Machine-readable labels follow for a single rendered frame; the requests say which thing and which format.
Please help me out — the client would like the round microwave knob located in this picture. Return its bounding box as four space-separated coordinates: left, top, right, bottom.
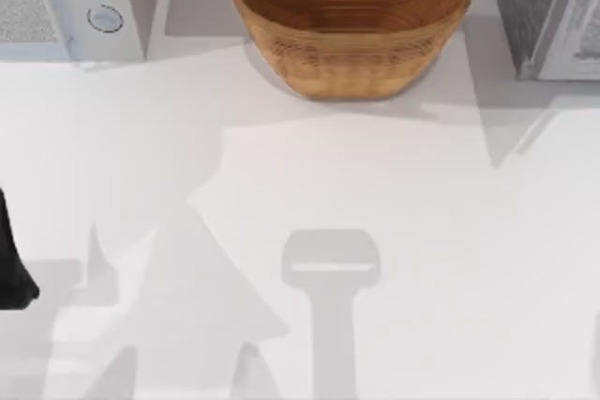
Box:
85 4 126 34

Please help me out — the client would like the brown wicker basket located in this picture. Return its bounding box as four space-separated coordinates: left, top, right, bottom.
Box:
230 0 473 102

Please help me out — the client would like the pale microwave oven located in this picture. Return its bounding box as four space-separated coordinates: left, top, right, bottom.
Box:
0 0 165 64

